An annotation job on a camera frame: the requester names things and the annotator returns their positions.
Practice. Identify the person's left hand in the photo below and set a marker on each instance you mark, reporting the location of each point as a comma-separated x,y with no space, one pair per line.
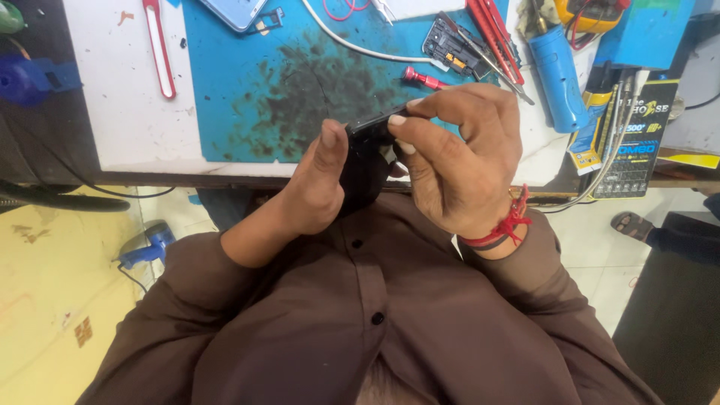
315,197

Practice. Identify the person's right hand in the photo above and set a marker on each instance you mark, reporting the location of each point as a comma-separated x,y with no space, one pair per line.
467,163

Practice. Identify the black phone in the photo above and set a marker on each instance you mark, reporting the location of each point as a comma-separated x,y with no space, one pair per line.
368,163

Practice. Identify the red thread wristband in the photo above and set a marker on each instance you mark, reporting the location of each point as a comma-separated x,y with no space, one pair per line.
503,225

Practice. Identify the red screwdriver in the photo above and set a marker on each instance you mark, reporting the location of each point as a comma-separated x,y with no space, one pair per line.
422,79

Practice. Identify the metal tweezers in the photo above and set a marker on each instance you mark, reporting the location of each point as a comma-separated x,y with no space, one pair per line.
489,59

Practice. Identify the blue stained work mat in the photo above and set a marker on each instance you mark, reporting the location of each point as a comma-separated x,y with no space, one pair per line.
292,84

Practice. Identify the blue hot air tool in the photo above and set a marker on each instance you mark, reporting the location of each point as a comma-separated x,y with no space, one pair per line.
557,79

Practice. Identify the yellow glue tube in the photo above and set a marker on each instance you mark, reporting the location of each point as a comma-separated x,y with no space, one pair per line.
589,132

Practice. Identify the brown button shirt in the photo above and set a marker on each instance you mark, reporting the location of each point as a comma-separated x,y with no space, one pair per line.
360,320

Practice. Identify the black printed packet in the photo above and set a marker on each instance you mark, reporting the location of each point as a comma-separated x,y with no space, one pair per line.
638,140

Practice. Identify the white tweezers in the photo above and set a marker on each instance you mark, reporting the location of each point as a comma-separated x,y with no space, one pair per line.
383,10

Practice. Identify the sim card tray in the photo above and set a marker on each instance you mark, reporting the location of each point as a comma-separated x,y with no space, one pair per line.
267,21

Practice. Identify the yellow multimeter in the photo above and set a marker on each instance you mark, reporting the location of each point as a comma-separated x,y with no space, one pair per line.
590,14

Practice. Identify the light blue smartphone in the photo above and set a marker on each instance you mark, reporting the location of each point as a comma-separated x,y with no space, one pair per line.
233,11

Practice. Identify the red and white opening tool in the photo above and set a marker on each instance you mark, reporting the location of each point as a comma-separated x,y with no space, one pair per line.
159,48

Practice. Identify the blue box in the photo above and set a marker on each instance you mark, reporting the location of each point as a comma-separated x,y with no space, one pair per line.
647,34

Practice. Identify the blue plastic tool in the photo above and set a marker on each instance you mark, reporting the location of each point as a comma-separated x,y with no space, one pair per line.
31,79

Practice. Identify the black phone frame part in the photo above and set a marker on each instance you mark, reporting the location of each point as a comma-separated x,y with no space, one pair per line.
453,50

